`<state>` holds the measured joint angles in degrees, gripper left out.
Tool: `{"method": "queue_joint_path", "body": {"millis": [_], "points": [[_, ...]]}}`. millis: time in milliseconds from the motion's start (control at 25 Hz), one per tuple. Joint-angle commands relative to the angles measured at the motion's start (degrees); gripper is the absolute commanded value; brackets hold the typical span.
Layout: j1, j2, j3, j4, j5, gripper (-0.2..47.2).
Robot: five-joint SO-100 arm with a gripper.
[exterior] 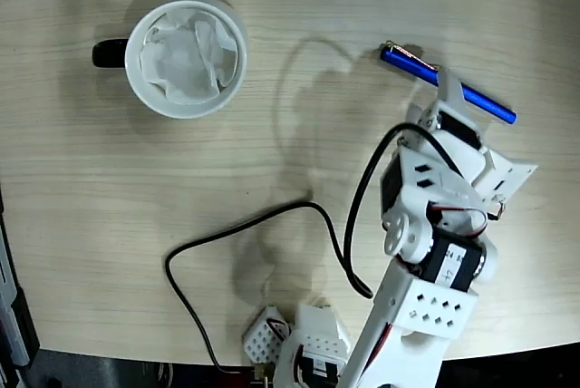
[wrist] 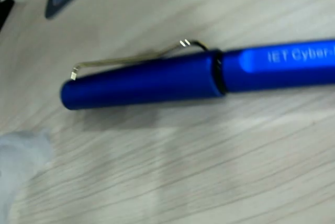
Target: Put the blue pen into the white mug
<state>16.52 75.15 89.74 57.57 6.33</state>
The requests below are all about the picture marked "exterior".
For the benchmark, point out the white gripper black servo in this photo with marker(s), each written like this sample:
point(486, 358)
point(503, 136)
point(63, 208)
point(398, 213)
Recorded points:
point(459, 123)

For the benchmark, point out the blue pen with metal clip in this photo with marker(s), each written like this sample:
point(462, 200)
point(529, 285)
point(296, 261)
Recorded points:
point(403, 59)

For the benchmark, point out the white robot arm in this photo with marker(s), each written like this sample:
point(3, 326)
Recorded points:
point(408, 315)

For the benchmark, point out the crumpled white tissue paper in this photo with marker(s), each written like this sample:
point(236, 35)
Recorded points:
point(181, 61)

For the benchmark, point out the black camera on white mount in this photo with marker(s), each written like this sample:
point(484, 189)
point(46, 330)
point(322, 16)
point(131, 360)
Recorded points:
point(503, 170)

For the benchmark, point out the gray and black bracket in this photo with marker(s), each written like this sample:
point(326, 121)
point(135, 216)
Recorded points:
point(9, 306)

